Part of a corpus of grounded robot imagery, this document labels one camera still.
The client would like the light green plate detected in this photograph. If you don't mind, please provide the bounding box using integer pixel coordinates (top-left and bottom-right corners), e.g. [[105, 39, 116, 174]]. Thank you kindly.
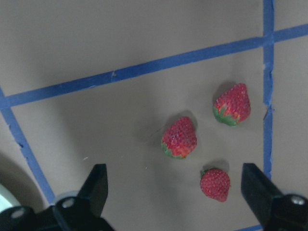
[[0, 184, 14, 212]]

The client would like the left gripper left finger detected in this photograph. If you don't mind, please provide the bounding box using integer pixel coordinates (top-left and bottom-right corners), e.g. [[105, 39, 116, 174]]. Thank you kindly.
[[54, 163, 108, 231]]

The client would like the red strawberry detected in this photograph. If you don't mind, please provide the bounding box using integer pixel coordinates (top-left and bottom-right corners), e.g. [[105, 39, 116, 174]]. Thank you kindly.
[[200, 168, 231, 202]]

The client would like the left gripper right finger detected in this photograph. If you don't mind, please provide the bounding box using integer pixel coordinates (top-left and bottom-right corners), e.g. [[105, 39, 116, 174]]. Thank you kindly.
[[241, 163, 308, 231]]

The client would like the strawberry with green leaves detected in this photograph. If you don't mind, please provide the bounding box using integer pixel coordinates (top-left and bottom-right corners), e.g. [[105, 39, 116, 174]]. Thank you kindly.
[[213, 83, 251, 127]]

